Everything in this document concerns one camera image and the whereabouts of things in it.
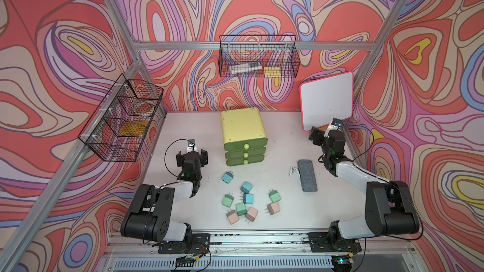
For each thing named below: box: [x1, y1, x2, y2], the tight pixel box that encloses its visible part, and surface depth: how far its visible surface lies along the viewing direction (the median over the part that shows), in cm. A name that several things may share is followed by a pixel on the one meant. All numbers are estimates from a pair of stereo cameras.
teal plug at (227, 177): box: [221, 170, 234, 184], surface depth 92 cm
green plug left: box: [221, 192, 234, 208], surface depth 85 cm
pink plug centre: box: [245, 207, 259, 223], surface depth 81 cm
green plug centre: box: [235, 202, 248, 216], surface depth 82 cm
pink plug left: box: [226, 209, 239, 225], surface depth 80 cm
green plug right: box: [268, 188, 282, 203], surface depth 86 cm
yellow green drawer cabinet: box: [220, 107, 269, 165], surface depth 87 cm
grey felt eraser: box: [297, 159, 318, 193], surface depth 92 cm
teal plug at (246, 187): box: [240, 181, 253, 194], surface depth 89 cm
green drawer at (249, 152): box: [224, 146, 266, 159], surface depth 89 cm
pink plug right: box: [264, 202, 281, 216], surface depth 83 cm
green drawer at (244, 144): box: [223, 137, 268, 152], surface depth 83 cm
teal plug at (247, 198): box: [242, 192, 254, 204], surface depth 86 cm
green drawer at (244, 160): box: [225, 154, 265, 167], surface depth 95 cm
